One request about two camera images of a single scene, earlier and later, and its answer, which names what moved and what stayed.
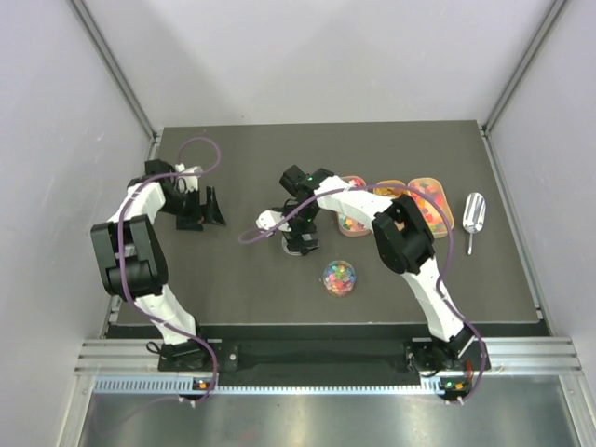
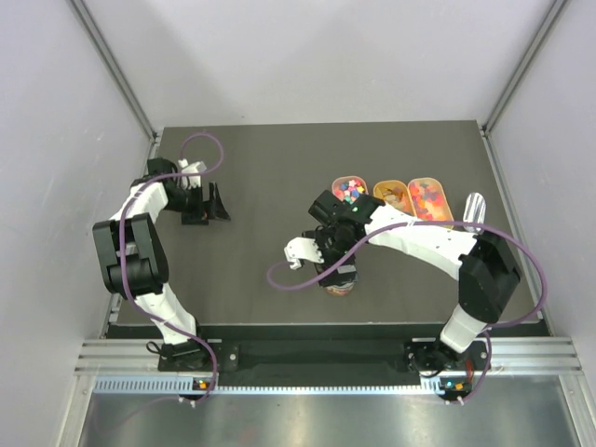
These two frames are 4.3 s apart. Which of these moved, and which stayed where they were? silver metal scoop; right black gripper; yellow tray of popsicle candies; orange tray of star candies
Moved: right black gripper
Stayed: orange tray of star candies; silver metal scoop; yellow tray of popsicle candies
